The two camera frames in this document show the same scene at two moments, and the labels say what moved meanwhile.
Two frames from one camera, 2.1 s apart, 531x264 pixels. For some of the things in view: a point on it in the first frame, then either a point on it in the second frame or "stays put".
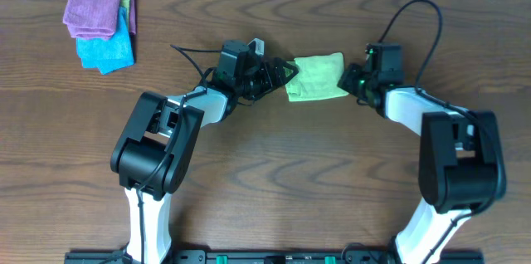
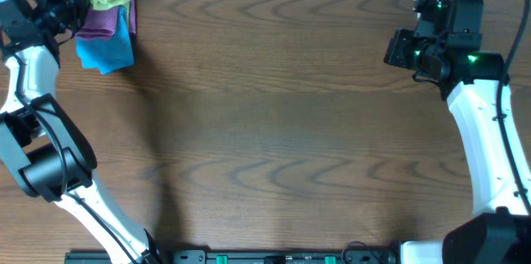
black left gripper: (268, 74) -> (66, 2)
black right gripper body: (353, 82) -> (398, 54)
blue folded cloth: (109, 55) stays put
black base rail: (272, 256) stays put
